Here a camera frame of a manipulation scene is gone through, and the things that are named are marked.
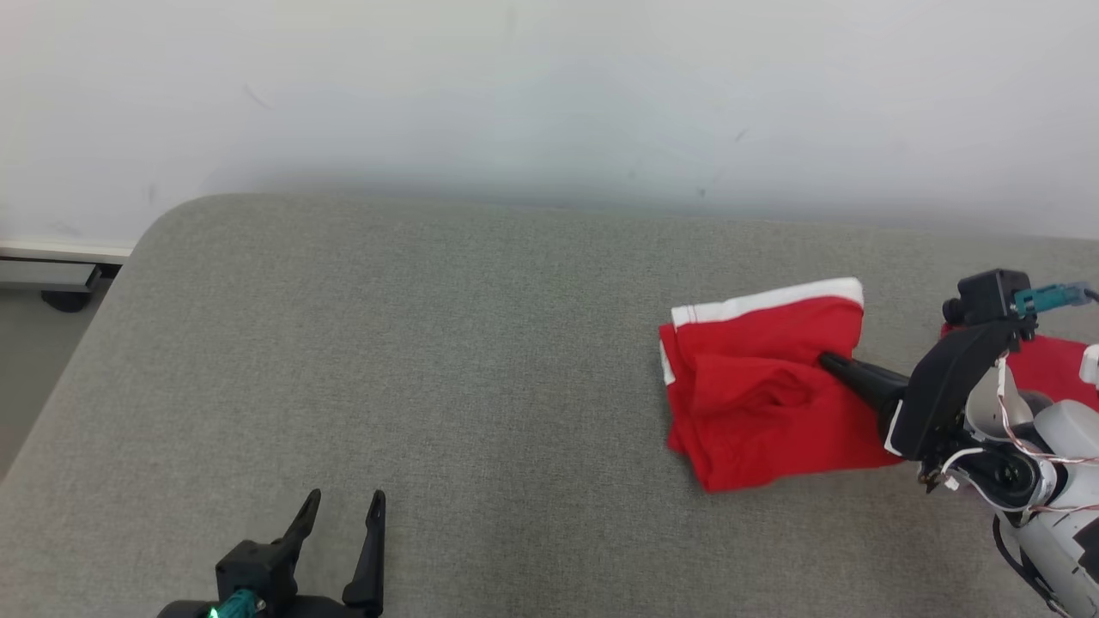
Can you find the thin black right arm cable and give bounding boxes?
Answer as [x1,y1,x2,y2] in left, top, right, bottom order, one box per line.
[992,515,1070,618]

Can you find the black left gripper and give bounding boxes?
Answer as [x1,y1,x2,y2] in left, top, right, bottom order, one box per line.
[155,488,388,618]

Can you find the red shorts with white stripe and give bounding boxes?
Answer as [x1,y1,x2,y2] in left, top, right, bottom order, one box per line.
[658,276,904,494]

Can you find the teal camera cable plug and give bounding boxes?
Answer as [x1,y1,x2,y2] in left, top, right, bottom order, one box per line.
[209,588,265,618]
[1013,283,1093,315]

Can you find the teal left camera cable plug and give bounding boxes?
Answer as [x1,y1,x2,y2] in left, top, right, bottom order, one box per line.
[209,588,265,618]

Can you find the red white right arm wires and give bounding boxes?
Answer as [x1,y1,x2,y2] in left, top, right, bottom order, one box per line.
[923,356,1099,516]

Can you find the grey furniture base with caster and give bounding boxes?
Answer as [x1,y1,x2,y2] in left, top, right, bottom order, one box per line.
[0,257,121,312]

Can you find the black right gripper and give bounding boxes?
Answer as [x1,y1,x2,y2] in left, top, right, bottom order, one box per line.
[817,319,1020,462]

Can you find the teal right camera cable plug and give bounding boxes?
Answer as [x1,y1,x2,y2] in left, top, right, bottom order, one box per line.
[1013,283,1093,315]

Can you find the red basketball jersey number 23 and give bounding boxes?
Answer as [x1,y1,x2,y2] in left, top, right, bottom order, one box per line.
[938,322,1099,413]

